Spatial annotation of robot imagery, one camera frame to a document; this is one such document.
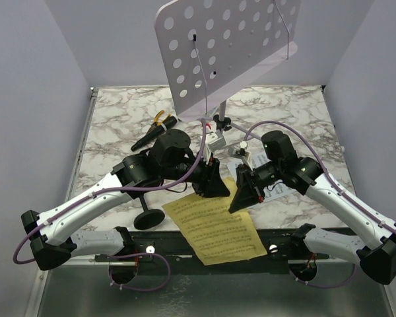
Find black microphone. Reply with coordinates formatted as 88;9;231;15
131;116;178;151

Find yellow handled pliers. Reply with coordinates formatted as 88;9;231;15
147;110;172;134

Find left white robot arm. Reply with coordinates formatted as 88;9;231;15
21;129;230;271

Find black microphone desk stand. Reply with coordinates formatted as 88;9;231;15
133;195;165;230

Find yellow sheet music page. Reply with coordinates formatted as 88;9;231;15
163;177;267;265

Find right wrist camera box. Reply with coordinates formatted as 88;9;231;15
228;141;253;168

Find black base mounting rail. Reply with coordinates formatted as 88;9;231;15
85;227;331;277

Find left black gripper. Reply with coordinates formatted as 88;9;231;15
162;150;231;198

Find lilac perforated music stand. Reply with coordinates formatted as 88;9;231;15
154;0;300;146

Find white sheet music page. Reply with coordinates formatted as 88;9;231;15
226;151;296;202

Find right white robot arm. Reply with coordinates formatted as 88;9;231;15
228;130;396;285

